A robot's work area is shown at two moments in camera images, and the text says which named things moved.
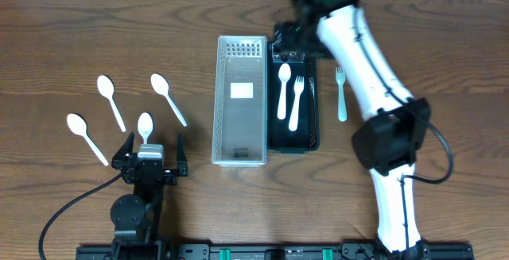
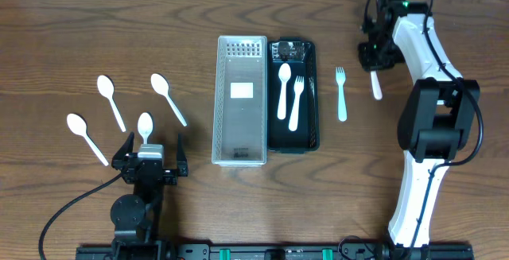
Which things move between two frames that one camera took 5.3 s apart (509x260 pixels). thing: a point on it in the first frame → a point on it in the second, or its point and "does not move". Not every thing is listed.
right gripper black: (283, 37) → (369, 63)
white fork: (298, 87) does not move
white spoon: (77, 125) does not move
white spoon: (284, 74) does not move
